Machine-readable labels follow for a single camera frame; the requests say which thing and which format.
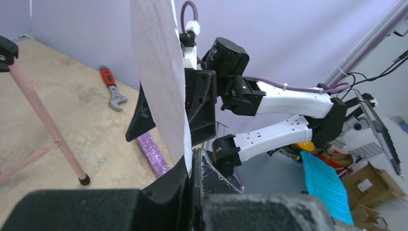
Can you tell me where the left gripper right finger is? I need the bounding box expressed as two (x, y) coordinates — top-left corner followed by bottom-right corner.
(191, 148), (358, 231)

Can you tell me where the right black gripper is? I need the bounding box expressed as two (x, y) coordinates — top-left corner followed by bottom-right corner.
(126, 68), (217, 145)

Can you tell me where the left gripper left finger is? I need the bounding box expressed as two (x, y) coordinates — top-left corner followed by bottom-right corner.
(2, 158), (191, 231)

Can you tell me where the pink music stand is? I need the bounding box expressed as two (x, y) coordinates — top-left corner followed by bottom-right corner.
(0, 36), (90, 186)

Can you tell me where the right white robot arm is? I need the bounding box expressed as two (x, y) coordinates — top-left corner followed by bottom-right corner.
(179, 33), (347, 175)

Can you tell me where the purple glitter microphone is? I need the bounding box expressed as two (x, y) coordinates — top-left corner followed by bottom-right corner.
(137, 132), (170, 178)

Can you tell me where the cyan paper sheet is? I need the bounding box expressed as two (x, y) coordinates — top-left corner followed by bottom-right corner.
(300, 151), (354, 225)

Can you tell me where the brown cardboard box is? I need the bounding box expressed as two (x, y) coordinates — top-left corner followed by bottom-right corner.
(342, 162), (406, 210)

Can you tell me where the red handled tool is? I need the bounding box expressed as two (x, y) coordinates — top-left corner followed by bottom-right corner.
(99, 65), (128, 112)

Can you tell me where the aluminium frame profile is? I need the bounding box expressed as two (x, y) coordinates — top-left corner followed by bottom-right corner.
(324, 0), (408, 87)

